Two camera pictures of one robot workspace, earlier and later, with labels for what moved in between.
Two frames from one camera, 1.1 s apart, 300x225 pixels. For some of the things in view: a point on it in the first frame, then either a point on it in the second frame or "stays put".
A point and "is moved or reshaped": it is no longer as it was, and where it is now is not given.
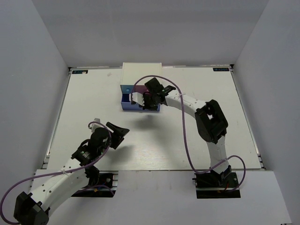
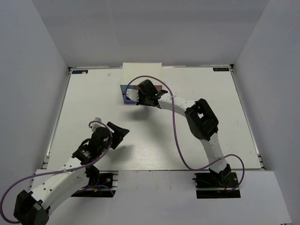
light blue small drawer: [127, 89] stays put
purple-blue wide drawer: [126, 104] is moved or reshaped
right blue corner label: [221, 69] stays put
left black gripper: [118, 135] stays put
